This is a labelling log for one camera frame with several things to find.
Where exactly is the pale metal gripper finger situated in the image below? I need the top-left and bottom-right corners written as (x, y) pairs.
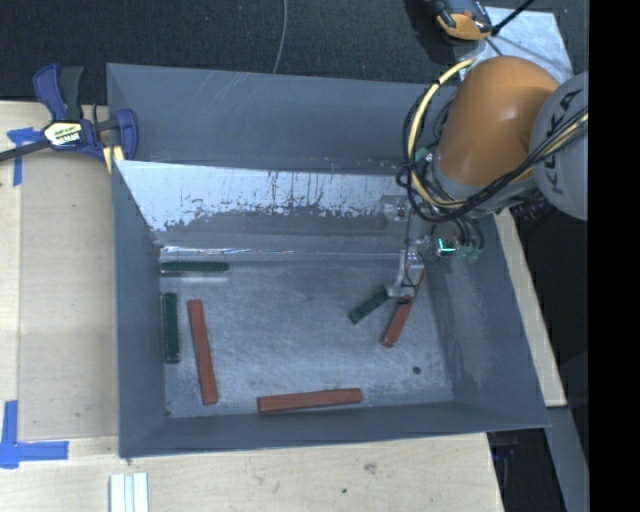
top-left (399, 266), bottom-right (426, 305)
top-left (385, 249), bottom-right (420, 298)

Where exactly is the red-brown flat block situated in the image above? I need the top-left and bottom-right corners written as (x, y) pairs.
top-left (186, 298), bottom-right (220, 407)
top-left (381, 268), bottom-right (427, 349)
top-left (256, 387), bottom-right (364, 416)

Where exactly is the dark green flat block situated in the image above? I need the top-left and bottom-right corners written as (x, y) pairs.
top-left (159, 260), bottom-right (231, 276)
top-left (160, 291), bottom-right (182, 365)
top-left (347, 285), bottom-right (392, 326)

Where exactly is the grey metal bin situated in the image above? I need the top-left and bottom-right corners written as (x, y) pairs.
top-left (105, 62), bottom-right (552, 459)

